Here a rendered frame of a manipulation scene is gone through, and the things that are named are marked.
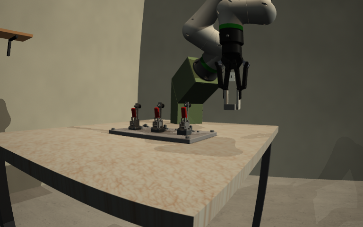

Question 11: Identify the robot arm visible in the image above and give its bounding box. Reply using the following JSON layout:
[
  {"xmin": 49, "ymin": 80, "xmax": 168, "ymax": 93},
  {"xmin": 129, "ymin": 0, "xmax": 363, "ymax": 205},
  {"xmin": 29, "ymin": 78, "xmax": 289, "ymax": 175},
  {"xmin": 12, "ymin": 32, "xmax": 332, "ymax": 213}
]
[{"xmin": 182, "ymin": 0, "xmax": 277, "ymax": 81}]

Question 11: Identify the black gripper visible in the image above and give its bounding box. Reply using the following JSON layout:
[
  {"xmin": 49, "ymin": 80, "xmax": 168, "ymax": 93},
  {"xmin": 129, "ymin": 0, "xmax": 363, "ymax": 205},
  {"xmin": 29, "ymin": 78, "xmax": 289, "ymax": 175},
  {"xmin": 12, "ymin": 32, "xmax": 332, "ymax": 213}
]
[{"xmin": 215, "ymin": 44, "xmax": 250, "ymax": 109}]

